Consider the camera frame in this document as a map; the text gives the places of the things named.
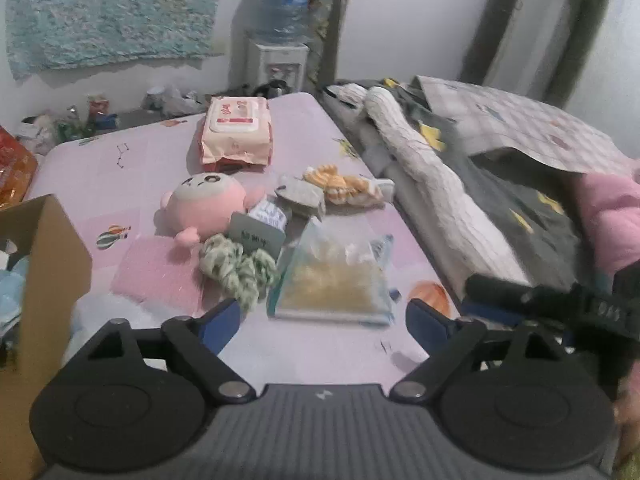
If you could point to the pink wet wipes pack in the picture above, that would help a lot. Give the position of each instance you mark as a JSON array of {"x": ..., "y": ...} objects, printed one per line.
[{"x": 237, "y": 132}]

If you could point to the green white scrunchie cloth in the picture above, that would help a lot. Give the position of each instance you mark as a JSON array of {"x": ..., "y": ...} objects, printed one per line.
[{"x": 241, "y": 276}]

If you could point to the white water dispenser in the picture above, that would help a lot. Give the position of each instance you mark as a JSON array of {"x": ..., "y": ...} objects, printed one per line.
[{"x": 269, "y": 62}]

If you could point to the checkered pillow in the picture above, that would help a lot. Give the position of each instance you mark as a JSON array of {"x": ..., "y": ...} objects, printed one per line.
[{"x": 491, "y": 120}]

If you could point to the pink sponge pad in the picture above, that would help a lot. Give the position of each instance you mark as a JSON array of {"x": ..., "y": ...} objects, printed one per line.
[{"x": 156, "y": 268}]

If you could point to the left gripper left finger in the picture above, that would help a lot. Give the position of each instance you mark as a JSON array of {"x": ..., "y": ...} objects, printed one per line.
[{"x": 140, "y": 394}]

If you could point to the light blue towel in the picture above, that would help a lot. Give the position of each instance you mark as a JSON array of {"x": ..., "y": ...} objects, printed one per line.
[{"x": 13, "y": 284}]

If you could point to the small tissue pack with red print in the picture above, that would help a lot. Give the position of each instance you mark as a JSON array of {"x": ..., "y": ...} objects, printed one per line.
[{"x": 263, "y": 227}]

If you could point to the pink pillow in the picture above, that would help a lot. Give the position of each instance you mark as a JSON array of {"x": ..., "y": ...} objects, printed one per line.
[{"x": 608, "y": 206}]

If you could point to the clear bag of cotton swabs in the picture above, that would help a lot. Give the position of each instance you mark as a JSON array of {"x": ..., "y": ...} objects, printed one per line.
[{"x": 327, "y": 280}]

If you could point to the pink round plush toy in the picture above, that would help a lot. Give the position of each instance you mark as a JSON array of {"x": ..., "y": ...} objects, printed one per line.
[{"x": 203, "y": 205}]

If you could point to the red orange snack bag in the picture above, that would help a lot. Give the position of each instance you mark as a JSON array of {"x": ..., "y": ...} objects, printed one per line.
[{"x": 17, "y": 167}]

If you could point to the white plastic bag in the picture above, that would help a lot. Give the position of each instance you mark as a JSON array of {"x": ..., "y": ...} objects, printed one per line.
[{"x": 92, "y": 311}]

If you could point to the blue water jug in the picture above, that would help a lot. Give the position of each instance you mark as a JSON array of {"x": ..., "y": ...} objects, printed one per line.
[{"x": 282, "y": 22}]

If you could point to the grey blanket with yellow stars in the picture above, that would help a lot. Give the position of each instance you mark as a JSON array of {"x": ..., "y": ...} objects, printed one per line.
[{"x": 529, "y": 203}]

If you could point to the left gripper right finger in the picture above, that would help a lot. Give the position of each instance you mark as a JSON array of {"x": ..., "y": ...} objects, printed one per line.
[{"x": 505, "y": 396}]

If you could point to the teal patterned wall cloth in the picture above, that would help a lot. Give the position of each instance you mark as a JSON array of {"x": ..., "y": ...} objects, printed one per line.
[{"x": 68, "y": 34}]

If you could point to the brown cardboard box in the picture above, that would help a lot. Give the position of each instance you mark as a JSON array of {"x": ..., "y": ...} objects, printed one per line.
[{"x": 59, "y": 273}]

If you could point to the orange striped white towel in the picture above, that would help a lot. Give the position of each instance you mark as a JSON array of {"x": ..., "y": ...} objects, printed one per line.
[{"x": 355, "y": 191}]

